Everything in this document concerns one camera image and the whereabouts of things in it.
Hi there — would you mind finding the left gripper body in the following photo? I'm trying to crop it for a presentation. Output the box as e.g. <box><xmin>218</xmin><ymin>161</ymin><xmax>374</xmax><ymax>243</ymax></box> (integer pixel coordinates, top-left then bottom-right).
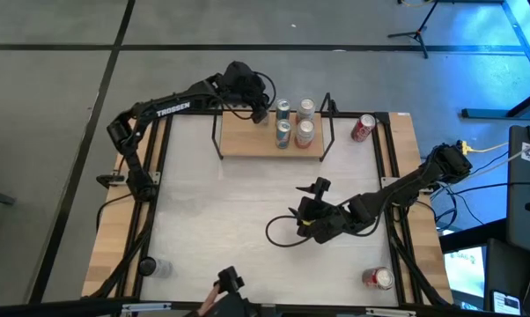
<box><xmin>223</xmin><ymin>60</ymin><xmax>267</xmax><ymax>112</ymax></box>

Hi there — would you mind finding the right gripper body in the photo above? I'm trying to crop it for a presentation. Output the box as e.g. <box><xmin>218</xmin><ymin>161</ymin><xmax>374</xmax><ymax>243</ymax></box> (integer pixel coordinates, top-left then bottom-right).
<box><xmin>296</xmin><ymin>196</ymin><xmax>358</xmax><ymax>246</ymax></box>

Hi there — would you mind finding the teal silver slim can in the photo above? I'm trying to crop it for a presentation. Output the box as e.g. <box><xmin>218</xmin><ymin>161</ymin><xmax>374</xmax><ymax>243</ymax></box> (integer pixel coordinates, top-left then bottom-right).
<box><xmin>275</xmin><ymin>98</ymin><xmax>292</xmax><ymax>122</ymax></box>

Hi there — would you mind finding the blue silver Red Bull can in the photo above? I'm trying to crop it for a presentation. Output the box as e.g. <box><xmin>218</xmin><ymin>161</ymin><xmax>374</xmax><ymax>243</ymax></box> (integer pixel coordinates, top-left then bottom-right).
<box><xmin>275</xmin><ymin>118</ymin><xmax>293</xmax><ymax>150</ymax></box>

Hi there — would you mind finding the white and orange Spindrift can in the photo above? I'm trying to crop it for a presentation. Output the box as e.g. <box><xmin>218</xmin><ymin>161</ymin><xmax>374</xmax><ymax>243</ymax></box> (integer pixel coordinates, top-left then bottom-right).
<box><xmin>296</xmin><ymin>97</ymin><xmax>317</xmax><ymax>124</ymax></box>
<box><xmin>293</xmin><ymin>118</ymin><xmax>316</xmax><ymax>150</ymax></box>

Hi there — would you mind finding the red Coca-Cola can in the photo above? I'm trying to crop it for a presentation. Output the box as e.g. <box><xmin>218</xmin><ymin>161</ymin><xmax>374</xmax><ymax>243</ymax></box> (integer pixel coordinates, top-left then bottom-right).
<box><xmin>361</xmin><ymin>266</ymin><xmax>396</xmax><ymax>291</ymax></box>
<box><xmin>350</xmin><ymin>114</ymin><xmax>378</xmax><ymax>143</ymax></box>

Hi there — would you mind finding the person's hand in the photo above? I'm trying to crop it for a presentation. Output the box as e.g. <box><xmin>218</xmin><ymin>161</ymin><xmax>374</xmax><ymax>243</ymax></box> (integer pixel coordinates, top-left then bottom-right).
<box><xmin>196</xmin><ymin>285</ymin><xmax>222</xmax><ymax>317</ymax></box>

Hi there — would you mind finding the lit laptop screen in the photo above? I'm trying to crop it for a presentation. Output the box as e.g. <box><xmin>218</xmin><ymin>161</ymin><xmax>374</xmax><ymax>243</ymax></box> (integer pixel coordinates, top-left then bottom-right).
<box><xmin>443</xmin><ymin>245</ymin><xmax>487</xmax><ymax>307</ymax></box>

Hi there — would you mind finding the black tripod stand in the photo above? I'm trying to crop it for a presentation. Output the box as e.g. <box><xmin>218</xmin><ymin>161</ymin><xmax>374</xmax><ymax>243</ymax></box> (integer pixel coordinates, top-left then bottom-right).
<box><xmin>387</xmin><ymin>0</ymin><xmax>442</xmax><ymax>60</ymax></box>

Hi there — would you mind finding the black equipment case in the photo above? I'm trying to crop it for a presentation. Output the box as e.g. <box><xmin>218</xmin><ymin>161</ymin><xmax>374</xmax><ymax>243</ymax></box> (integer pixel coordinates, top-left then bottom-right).
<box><xmin>506</xmin><ymin>125</ymin><xmax>530</xmax><ymax>257</ymax></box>

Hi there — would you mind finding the smartphone with lit screen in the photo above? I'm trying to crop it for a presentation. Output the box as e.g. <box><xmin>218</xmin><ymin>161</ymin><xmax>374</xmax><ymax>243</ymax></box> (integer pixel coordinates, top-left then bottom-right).
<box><xmin>491</xmin><ymin>289</ymin><xmax>524</xmax><ymax>316</ymax></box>

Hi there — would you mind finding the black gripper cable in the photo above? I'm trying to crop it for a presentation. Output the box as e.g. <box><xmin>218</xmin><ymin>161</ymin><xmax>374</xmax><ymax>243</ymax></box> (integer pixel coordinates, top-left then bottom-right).
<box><xmin>252</xmin><ymin>70</ymin><xmax>278</xmax><ymax>109</ymax></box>
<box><xmin>264</xmin><ymin>214</ymin><xmax>313</xmax><ymax>248</ymax></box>

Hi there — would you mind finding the wooden shelf with black frame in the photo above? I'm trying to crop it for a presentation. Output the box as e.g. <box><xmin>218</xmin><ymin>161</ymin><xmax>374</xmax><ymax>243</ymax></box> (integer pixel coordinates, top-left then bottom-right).
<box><xmin>210</xmin><ymin>92</ymin><xmax>339</xmax><ymax>163</ymax></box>

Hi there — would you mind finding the black aluminium table frame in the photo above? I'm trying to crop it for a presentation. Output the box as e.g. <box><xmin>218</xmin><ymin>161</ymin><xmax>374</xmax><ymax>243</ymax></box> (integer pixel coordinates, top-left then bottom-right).
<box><xmin>82</xmin><ymin>107</ymin><xmax>453</xmax><ymax>309</ymax></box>

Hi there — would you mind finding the black cable bundle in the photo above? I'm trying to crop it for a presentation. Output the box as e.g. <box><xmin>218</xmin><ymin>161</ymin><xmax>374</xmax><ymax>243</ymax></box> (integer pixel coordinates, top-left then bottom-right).
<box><xmin>386</xmin><ymin>206</ymin><xmax>453</xmax><ymax>308</ymax></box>
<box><xmin>88</xmin><ymin>193</ymin><xmax>157</xmax><ymax>300</ymax></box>

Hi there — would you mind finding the white metal bracket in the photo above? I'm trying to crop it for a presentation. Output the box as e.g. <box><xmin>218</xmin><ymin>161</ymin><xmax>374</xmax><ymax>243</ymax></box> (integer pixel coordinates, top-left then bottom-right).
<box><xmin>121</xmin><ymin>302</ymin><xmax>173</xmax><ymax>314</ymax></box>
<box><xmin>364</xmin><ymin>307</ymin><xmax>418</xmax><ymax>317</ymax></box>

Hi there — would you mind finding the yellow extension cord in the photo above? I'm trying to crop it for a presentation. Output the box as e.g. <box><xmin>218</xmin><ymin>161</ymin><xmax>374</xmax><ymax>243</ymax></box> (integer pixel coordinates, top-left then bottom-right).
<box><xmin>454</xmin><ymin>139</ymin><xmax>512</xmax><ymax>156</ymax></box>

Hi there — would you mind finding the black floor cable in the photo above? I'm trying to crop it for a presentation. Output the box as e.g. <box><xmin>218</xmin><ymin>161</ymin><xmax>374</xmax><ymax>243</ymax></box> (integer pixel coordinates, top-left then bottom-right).
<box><xmin>447</xmin><ymin>181</ymin><xmax>530</xmax><ymax>197</ymax></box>

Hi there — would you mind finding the black floor frame base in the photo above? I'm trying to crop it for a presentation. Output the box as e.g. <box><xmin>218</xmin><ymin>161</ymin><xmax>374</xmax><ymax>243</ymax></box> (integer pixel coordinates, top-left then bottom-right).
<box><xmin>461</xmin><ymin>85</ymin><xmax>530</xmax><ymax>121</ymax></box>

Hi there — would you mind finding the white cable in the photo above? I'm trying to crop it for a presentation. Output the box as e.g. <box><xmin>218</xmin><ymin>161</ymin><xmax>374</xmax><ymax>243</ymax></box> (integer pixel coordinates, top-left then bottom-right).
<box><xmin>436</xmin><ymin>131</ymin><xmax>530</xmax><ymax>191</ymax></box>

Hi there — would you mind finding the black floor frame beam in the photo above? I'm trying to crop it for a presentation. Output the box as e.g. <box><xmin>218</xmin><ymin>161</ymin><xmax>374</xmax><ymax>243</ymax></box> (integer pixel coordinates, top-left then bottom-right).
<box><xmin>502</xmin><ymin>0</ymin><xmax>530</xmax><ymax>85</ymax></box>

